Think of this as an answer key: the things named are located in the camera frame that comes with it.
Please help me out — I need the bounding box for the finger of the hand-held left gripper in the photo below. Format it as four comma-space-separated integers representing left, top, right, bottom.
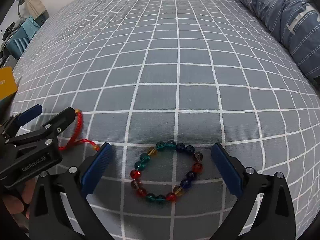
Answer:
0, 104, 42, 137
7, 107, 77, 147

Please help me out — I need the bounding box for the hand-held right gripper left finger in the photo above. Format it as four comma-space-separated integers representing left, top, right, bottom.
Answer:
29, 142, 113, 240

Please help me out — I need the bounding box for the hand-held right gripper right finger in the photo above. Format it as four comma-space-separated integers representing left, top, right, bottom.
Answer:
210, 142, 298, 240

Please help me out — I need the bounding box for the small red string bracelet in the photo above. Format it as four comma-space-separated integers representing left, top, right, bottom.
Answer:
59, 109, 100, 153

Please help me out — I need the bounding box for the multicolour glass bead bracelet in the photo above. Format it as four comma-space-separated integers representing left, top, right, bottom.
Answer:
129, 140, 203, 204

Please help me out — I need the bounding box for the blue and yellow cardboard box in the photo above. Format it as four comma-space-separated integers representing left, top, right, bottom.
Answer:
0, 66, 18, 108

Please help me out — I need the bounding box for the person's left hand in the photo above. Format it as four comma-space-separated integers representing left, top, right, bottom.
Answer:
3, 177, 40, 218

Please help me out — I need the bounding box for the teal suitcase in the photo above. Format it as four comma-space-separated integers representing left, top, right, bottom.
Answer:
6, 17, 42, 58

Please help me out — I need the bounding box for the light blue cloth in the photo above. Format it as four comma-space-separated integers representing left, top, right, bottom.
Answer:
21, 16, 42, 40

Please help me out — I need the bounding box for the dark bag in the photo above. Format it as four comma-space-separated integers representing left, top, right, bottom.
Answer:
1, 20, 23, 40

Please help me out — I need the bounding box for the grey checked bed sheet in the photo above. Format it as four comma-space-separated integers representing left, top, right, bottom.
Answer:
7, 0, 320, 240

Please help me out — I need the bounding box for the blue desk lamp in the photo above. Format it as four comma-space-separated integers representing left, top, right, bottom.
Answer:
16, 0, 27, 19

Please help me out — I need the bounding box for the folded blue grey duvet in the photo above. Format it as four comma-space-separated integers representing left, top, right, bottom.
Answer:
217, 0, 320, 80

